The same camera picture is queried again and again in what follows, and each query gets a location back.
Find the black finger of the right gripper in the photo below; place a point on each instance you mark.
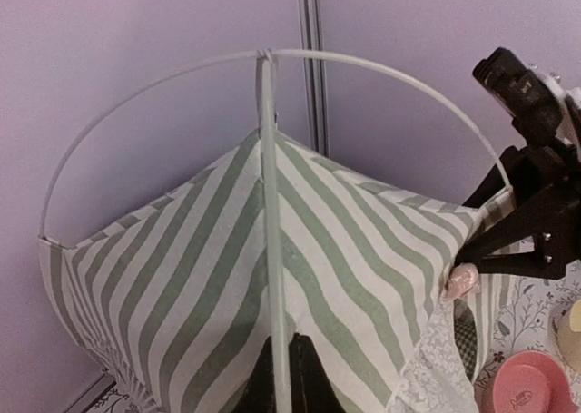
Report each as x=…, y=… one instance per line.
x=518, y=168
x=482, y=251

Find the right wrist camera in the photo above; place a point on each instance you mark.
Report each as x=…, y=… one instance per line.
x=541, y=109

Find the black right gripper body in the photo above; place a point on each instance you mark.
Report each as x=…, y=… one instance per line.
x=563, y=190

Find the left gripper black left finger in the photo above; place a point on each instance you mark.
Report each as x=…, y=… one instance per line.
x=259, y=393

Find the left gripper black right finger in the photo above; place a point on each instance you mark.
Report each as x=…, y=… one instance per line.
x=311, y=391

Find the left aluminium corner post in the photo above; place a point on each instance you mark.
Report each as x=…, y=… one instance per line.
x=315, y=76

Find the pink pet bowl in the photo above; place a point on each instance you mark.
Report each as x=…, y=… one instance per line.
x=530, y=381

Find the cream pet bowl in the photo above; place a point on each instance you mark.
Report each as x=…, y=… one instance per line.
x=565, y=323

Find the green checkered cushion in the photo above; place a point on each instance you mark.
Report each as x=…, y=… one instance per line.
x=466, y=340

